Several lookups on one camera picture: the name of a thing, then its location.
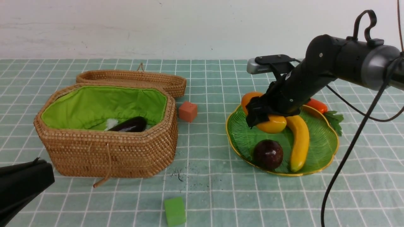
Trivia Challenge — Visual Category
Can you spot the green cube block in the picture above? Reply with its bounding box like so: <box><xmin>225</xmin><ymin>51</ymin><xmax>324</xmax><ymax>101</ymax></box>
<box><xmin>164</xmin><ymin>197</ymin><xmax>187</xmax><ymax>227</ymax></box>

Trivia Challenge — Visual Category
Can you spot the woven wicker basket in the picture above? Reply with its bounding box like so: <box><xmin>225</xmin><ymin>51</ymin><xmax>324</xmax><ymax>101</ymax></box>
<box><xmin>33</xmin><ymin>82</ymin><xmax>178</xmax><ymax>178</ymax></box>

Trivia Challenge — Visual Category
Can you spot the orange carrot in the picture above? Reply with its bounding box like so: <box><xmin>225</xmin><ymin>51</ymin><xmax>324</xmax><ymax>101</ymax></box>
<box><xmin>306</xmin><ymin>99</ymin><xmax>344</xmax><ymax>137</ymax></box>

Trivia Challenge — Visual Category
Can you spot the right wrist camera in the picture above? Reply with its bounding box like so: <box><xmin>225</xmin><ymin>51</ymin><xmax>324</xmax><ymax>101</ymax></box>
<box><xmin>246</xmin><ymin>54</ymin><xmax>300</xmax><ymax>79</ymax></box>

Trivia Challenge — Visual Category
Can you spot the teal checkered tablecloth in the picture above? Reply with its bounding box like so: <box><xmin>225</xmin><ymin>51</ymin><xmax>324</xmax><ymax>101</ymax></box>
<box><xmin>0</xmin><ymin>59</ymin><xmax>403</xmax><ymax>227</ymax></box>

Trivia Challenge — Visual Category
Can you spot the yellow banana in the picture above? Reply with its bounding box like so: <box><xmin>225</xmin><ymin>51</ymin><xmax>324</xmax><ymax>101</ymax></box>
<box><xmin>286</xmin><ymin>115</ymin><xmax>309</xmax><ymax>172</ymax></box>

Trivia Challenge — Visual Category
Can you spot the orange cube block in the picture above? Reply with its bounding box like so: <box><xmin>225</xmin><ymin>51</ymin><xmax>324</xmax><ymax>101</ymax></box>
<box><xmin>178</xmin><ymin>101</ymin><xmax>198</xmax><ymax>123</ymax></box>

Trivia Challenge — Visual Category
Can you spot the purple eggplant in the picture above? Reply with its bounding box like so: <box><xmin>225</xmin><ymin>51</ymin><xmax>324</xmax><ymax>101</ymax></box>
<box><xmin>107</xmin><ymin>116</ymin><xmax>147</xmax><ymax>132</ymax></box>

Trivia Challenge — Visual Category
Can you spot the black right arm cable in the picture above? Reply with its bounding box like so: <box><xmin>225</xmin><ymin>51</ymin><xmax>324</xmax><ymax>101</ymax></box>
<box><xmin>292</xmin><ymin>0</ymin><xmax>404</xmax><ymax>227</ymax></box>

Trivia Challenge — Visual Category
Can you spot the woven wicker basket lid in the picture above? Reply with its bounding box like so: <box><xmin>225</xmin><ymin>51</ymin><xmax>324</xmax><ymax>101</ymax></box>
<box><xmin>75</xmin><ymin>63</ymin><xmax>187</xmax><ymax>98</ymax></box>

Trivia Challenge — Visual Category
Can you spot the dark purple mangosteen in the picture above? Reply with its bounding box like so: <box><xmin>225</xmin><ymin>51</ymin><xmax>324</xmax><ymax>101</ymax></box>
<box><xmin>252</xmin><ymin>139</ymin><xmax>284</xmax><ymax>171</ymax></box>

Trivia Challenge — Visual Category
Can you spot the green glass leaf plate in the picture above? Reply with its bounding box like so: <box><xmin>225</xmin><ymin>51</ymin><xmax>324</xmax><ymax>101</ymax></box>
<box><xmin>226</xmin><ymin>105</ymin><xmax>339</xmax><ymax>176</ymax></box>

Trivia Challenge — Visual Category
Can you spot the orange yellow mango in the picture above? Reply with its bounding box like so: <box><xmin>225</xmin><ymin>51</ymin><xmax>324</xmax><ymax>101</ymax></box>
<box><xmin>241</xmin><ymin>91</ymin><xmax>287</xmax><ymax>134</ymax></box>

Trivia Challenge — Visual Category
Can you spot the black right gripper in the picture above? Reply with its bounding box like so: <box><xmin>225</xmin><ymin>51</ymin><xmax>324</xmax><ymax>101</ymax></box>
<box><xmin>246</xmin><ymin>64</ymin><xmax>329</xmax><ymax>128</ymax></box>

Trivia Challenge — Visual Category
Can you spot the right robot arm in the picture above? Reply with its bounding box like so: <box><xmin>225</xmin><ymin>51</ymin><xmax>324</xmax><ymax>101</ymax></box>
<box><xmin>246</xmin><ymin>35</ymin><xmax>403</xmax><ymax>127</ymax></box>

